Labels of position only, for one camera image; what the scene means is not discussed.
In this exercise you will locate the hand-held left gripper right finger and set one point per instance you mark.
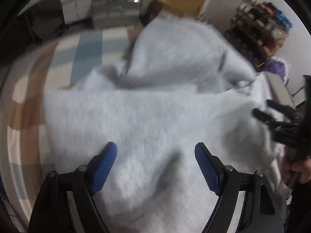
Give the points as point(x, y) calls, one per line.
point(206, 165)

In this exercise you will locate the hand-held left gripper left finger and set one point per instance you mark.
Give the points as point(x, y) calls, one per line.
point(104, 165)

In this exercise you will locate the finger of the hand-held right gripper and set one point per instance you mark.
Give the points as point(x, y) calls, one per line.
point(263, 116)
point(275, 105)

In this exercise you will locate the grey sweatshirt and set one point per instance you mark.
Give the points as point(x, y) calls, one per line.
point(145, 114)

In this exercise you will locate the person's right hand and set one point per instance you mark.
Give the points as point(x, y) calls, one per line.
point(301, 168)

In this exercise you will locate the purple bag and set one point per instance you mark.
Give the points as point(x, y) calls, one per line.
point(277, 68)

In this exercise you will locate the wooden shoe rack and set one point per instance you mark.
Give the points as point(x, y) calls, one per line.
point(260, 26)

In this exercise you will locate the checked bed blanket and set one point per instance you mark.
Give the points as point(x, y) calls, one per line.
point(85, 51)

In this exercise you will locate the silver suitcase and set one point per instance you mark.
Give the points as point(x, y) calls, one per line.
point(114, 13)

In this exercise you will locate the cardboard box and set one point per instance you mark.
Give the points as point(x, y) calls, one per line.
point(156, 7)

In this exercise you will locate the white drawer dresser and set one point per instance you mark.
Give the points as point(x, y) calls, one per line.
point(75, 2)

